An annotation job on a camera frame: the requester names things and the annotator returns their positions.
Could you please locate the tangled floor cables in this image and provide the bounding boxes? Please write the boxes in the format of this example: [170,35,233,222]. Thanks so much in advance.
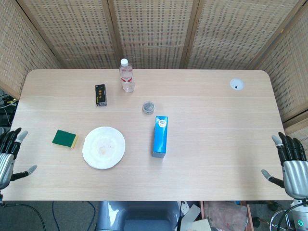
[0,90,19,127]

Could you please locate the white table cable grommet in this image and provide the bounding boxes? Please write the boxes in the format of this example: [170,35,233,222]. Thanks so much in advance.
[229,78,244,91]

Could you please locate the green yellow sponge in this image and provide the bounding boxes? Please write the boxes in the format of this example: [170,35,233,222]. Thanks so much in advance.
[51,129,78,150]

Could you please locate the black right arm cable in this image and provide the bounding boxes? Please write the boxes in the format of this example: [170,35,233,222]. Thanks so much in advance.
[269,203,308,231]

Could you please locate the small black box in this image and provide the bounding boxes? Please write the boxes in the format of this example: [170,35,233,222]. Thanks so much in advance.
[94,84,108,107]

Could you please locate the woven bamboo screen panel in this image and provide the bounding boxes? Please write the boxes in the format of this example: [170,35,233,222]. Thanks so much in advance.
[0,0,61,99]
[250,0,308,145]
[185,0,301,70]
[107,0,200,70]
[16,0,121,70]

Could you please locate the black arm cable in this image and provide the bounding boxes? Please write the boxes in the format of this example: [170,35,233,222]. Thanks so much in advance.
[0,203,46,231]
[269,203,308,231]

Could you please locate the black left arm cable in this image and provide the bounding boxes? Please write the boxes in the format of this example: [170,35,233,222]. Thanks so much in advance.
[0,203,46,231]

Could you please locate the small clear jar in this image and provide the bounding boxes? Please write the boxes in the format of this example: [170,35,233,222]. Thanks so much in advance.
[141,101,156,115]

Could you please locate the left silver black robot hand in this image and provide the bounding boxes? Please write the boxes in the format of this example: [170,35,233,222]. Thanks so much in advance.
[0,127,38,191]

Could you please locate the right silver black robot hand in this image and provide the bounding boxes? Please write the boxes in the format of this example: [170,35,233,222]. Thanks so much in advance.
[261,131,308,199]

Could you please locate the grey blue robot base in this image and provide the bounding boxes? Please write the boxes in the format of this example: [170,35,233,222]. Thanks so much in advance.
[96,201,182,231]

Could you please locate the white stained plate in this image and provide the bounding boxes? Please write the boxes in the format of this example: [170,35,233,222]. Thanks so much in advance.
[82,126,126,170]

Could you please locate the tall blue carton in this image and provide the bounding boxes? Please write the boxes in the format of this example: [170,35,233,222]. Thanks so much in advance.
[152,115,169,159]

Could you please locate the pink cloth bundle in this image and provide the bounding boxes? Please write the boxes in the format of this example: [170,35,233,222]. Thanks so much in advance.
[204,201,248,231]

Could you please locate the clear plastic water bottle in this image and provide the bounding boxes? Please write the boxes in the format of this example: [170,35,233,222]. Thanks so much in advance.
[119,58,136,93]

